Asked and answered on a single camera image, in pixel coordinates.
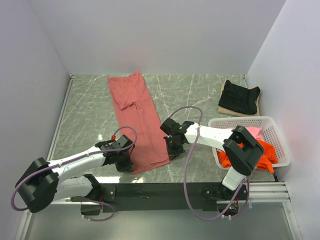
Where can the pink t shirt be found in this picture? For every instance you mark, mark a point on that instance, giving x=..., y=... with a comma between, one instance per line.
x=256, y=132

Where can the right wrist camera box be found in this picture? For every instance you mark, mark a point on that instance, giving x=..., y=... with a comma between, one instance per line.
x=170, y=127

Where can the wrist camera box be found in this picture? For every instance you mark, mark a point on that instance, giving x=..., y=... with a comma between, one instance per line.
x=170, y=127
x=122, y=142

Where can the orange t shirt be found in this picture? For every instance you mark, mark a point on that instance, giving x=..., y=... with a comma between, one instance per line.
x=265, y=163

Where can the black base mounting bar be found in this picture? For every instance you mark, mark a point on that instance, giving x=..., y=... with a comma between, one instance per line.
x=163, y=196

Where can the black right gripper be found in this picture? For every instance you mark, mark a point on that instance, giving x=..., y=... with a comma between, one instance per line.
x=172, y=153

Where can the beige folded t shirt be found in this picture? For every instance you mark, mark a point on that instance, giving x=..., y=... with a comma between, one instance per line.
x=250, y=113

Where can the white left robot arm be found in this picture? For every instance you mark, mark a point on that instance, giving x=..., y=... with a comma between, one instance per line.
x=47, y=181

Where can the dusty red polo shirt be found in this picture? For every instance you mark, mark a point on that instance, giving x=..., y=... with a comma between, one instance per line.
x=134, y=107

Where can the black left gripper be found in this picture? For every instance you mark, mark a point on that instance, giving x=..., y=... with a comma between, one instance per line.
x=127, y=167

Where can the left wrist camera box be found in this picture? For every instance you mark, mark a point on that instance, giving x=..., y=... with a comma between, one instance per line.
x=122, y=142

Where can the white plastic laundry basket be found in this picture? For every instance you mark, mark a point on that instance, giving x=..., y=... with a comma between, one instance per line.
x=269, y=130

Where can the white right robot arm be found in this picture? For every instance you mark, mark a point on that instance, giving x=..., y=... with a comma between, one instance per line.
x=241, y=148

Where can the black folded t shirt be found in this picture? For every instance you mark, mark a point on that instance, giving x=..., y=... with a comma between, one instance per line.
x=240, y=97

